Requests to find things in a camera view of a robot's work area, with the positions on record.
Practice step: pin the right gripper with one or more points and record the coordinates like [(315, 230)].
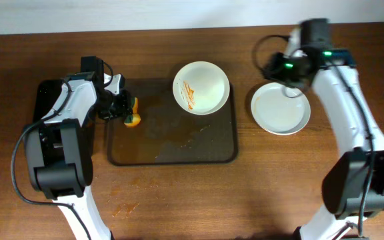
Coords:
[(272, 67)]

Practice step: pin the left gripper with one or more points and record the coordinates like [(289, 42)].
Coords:
[(125, 104)]

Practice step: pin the yellow green sponge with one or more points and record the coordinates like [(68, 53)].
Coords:
[(133, 118)]

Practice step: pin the white plate bottom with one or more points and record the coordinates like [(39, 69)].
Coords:
[(280, 110)]

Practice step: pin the white plate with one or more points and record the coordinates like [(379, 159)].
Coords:
[(201, 88), (280, 110)]

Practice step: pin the white plate top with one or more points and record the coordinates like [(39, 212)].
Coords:
[(201, 88)]

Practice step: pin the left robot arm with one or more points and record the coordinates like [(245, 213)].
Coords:
[(65, 178)]

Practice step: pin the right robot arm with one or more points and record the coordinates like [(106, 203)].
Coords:
[(353, 190)]

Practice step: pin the brown plastic serving tray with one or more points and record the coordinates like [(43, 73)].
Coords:
[(167, 134)]

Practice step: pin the black rectangular tray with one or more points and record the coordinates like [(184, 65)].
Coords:
[(58, 104)]

